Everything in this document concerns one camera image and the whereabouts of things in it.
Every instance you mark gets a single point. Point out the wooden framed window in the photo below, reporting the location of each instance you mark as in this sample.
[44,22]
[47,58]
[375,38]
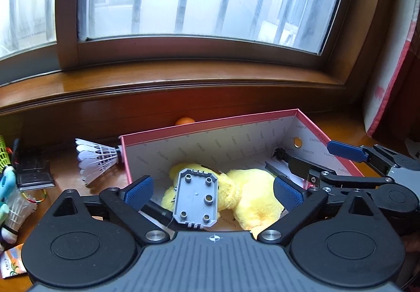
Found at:
[197,0]

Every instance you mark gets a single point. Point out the red cardboard box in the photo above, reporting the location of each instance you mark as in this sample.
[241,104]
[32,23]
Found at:
[236,144]

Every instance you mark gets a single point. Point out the yellow plush toy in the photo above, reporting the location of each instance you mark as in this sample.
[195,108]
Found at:
[249,193]

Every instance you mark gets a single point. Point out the white shuttlecock with black band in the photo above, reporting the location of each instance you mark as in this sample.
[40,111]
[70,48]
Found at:
[14,216]

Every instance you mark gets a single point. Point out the white feather shuttlecock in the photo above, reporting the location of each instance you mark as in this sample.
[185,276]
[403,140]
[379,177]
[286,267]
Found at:
[96,160]

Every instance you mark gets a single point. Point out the small orange ball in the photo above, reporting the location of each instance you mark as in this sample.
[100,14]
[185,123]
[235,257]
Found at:
[185,121]

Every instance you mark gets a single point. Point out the black rod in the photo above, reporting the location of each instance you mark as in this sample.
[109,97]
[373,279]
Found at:
[159,210]

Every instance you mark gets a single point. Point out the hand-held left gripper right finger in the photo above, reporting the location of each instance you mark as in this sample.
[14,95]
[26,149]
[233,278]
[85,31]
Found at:
[288,193]

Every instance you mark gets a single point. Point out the grey studded plastic plate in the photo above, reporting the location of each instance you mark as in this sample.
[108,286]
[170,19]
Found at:
[197,196]

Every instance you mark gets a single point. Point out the black open plastic box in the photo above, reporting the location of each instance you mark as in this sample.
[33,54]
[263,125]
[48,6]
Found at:
[34,167]

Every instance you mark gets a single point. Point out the orange printed packet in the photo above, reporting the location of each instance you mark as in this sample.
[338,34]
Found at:
[11,262]

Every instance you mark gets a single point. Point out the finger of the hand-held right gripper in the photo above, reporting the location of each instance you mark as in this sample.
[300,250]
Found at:
[354,183]
[347,150]

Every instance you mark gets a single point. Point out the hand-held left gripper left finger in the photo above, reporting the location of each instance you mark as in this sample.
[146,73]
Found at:
[141,192]

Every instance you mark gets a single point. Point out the yellow-green plastic shuttlecock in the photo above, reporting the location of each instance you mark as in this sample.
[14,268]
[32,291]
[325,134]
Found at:
[2,154]

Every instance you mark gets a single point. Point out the coloured rubber band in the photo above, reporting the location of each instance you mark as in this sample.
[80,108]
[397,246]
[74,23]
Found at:
[34,196]

